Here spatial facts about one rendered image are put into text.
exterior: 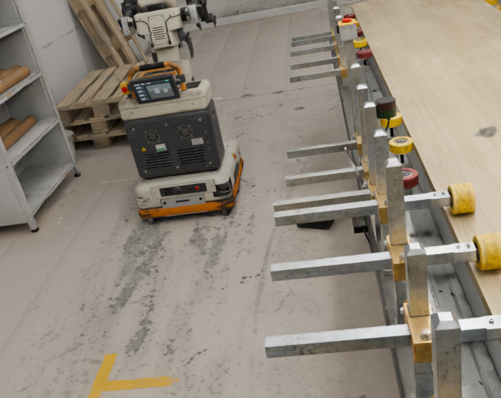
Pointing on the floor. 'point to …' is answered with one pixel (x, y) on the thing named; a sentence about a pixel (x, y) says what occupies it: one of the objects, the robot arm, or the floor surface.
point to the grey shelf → (11, 210)
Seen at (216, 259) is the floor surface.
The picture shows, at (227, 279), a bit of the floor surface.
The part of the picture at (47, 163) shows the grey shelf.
